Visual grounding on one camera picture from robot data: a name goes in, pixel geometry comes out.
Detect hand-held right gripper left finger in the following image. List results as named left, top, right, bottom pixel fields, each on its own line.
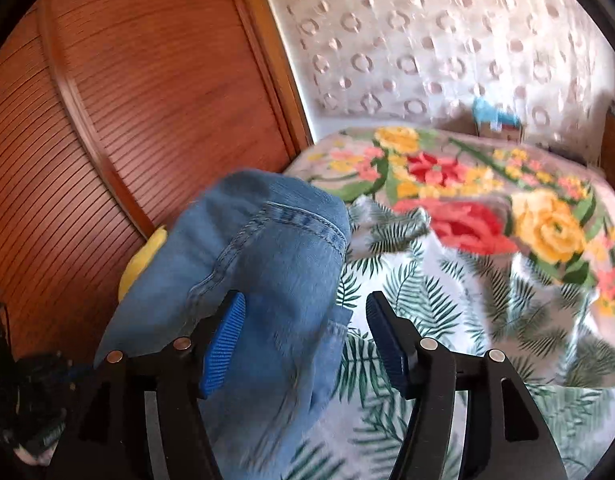
left=48, top=290, right=248, bottom=480

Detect circle patterned wall curtain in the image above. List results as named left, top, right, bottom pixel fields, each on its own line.
left=255, top=0, right=615, bottom=161

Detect wooden louvred wardrobe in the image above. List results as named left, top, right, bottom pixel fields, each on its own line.
left=0, top=0, right=313, bottom=361

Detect yellow plush toy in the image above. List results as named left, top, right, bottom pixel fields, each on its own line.
left=116, top=225, right=168, bottom=301

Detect blue denim pants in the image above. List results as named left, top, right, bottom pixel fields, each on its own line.
left=94, top=169, right=353, bottom=480

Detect leaf print bed sheet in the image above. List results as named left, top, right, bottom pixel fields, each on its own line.
left=282, top=195, right=615, bottom=480

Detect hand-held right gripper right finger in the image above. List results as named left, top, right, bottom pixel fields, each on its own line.
left=365, top=291, right=568, bottom=480

